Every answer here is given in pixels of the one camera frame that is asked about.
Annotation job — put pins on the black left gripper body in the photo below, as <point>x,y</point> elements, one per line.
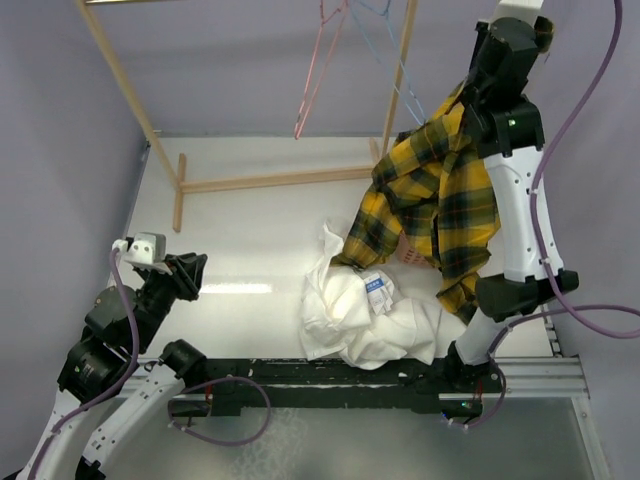
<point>158,291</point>

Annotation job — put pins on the white collared shirt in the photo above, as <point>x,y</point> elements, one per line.
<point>361,316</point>

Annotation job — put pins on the yellow plaid flannel shirt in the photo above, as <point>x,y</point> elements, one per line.
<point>433,190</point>

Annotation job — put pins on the light blue wire hanger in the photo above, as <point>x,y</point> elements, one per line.
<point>374,21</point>

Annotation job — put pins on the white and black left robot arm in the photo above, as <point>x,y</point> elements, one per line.
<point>84,435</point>

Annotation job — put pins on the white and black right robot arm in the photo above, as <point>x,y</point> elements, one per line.
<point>507,131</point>

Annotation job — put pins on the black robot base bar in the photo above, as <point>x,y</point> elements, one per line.
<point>226,387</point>

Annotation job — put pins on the wooden clothes rack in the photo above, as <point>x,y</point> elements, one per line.
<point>185,72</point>

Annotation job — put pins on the pink plastic laundry basket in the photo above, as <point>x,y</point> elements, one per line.
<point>415,252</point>

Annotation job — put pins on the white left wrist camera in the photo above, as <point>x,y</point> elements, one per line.
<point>145,251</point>

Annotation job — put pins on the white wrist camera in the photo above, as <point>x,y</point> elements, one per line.
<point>145,251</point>
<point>524,10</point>

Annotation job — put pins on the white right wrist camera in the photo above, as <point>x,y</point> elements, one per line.
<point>524,10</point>

